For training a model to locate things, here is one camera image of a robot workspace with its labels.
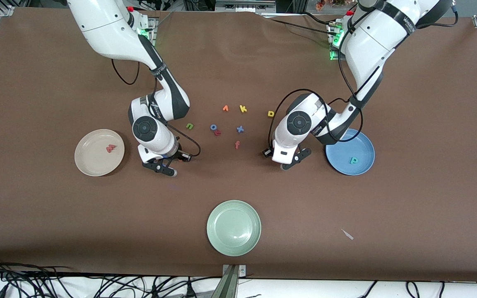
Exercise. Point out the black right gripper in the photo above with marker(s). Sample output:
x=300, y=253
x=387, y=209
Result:
x=175, y=154

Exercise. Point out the green letter n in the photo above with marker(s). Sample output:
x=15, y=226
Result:
x=189, y=126

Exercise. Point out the pink letter w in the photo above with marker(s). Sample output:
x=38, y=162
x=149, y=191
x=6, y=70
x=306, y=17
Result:
x=110, y=147

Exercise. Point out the teal letter p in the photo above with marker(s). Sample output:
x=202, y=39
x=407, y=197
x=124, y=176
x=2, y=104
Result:
x=353, y=160

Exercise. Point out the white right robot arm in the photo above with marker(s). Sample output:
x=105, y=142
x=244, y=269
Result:
x=106, y=29

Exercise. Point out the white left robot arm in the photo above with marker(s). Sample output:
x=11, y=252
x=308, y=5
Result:
x=371, y=41

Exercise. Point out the blue letter x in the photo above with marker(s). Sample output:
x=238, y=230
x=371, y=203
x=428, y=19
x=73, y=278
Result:
x=240, y=129

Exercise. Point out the blue letter o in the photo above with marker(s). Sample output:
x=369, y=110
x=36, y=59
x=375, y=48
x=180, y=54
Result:
x=211, y=127

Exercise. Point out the yellow letter k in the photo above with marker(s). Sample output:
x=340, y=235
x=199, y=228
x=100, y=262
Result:
x=242, y=109

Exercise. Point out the green round plate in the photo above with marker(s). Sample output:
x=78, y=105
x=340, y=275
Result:
x=233, y=228

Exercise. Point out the brown table cover sheet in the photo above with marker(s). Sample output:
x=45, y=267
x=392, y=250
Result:
x=139, y=207

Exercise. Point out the blue round plate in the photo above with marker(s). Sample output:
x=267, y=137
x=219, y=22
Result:
x=358, y=153

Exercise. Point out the beige round plate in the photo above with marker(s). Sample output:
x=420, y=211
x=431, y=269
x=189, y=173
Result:
x=93, y=159

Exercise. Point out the small white paper scrap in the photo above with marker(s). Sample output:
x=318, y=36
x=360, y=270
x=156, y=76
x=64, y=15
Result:
x=347, y=234

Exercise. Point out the grey metal box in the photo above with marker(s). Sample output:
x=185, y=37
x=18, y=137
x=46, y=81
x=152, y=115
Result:
x=244, y=6

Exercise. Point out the dried flower bunch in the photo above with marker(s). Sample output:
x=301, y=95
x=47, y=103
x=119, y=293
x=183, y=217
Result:
x=329, y=4

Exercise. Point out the metal table edge bracket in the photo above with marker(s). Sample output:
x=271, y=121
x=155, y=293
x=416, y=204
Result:
x=233, y=271

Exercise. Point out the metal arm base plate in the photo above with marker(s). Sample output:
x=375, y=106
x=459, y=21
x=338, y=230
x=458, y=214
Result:
x=153, y=29
x=333, y=56

